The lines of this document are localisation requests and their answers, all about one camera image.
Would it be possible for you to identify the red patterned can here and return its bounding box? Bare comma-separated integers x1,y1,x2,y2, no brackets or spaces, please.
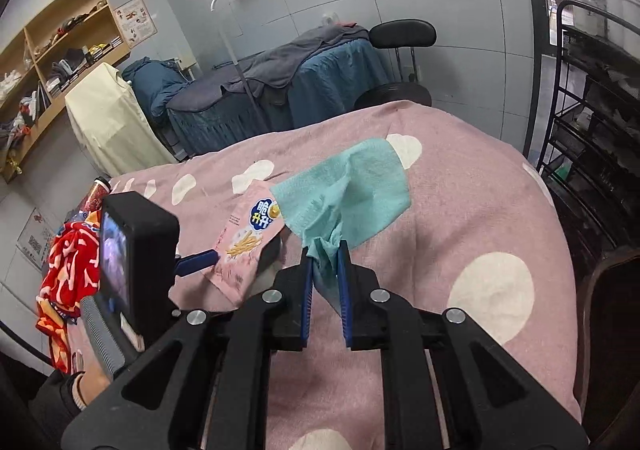
80,176,112,216

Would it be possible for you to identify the teal cloth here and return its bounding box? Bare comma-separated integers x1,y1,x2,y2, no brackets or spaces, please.
270,137,412,311

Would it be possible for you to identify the wooden open cabinet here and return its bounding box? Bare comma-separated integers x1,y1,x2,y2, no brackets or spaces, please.
0,0,132,183

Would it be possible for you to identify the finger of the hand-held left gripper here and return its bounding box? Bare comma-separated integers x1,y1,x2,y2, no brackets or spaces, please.
172,250,221,278

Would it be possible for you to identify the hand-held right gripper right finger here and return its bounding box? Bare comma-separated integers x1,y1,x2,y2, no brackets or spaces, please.
336,240,591,450

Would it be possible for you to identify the pink polka dot blanket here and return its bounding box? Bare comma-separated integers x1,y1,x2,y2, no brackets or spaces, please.
65,100,583,450

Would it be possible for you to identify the black stool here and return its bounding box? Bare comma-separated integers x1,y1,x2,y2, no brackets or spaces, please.
352,19,437,108

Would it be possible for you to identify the black wire cart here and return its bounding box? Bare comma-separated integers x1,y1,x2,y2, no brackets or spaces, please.
535,0,640,281

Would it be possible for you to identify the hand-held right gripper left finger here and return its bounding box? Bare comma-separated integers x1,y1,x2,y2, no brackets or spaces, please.
60,247,316,450

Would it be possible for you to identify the wall poster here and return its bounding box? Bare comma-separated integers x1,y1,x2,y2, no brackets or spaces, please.
112,0,157,49

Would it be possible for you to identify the white wall notice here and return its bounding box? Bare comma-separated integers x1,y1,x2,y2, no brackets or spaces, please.
16,207,56,272

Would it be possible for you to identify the black trash bin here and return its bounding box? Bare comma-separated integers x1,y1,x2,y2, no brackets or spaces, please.
572,250,640,443

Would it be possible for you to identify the cream cloth cover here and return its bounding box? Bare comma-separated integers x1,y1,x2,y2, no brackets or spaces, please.
65,62,176,178

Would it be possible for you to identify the person's left forearm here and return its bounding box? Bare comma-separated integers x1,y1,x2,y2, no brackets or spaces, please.
30,367,111,426

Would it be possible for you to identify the blue massage bed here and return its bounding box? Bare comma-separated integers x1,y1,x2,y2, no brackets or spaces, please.
121,25,401,161

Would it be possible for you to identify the grey blanket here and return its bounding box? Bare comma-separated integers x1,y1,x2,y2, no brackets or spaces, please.
165,25,371,113

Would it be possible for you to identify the red printed bag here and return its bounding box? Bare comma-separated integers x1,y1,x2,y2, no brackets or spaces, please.
36,212,103,373

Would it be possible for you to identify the pink snack packet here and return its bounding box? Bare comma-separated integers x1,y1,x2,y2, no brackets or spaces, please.
209,180,286,308

